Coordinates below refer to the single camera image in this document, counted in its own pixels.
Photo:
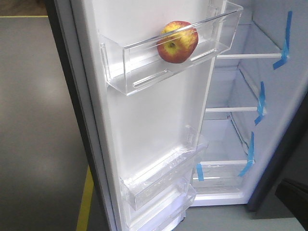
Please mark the dark grey closed fridge door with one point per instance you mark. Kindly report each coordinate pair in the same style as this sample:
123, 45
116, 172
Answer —
290, 161

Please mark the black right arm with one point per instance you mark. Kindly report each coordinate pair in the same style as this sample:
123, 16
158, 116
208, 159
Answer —
294, 195

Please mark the clear door bin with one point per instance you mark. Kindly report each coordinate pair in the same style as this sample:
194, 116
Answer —
141, 187
151, 41
163, 209

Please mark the red yellow apple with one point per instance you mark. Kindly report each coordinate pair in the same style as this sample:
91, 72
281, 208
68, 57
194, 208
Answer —
177, 48

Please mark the white fridge interior body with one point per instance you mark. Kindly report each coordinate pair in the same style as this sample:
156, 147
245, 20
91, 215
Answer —
255, 91

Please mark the clear middle door bin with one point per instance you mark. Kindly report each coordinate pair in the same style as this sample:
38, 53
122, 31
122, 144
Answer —
141, 187

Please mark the clear upper door bin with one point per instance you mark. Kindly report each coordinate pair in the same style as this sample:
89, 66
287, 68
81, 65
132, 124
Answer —
151, 41

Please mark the clear crisper drawer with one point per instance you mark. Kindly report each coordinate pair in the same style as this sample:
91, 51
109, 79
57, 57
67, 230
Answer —
218, 178

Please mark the clear lower door bin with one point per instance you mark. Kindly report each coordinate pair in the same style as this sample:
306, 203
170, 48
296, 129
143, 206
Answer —
163, 209

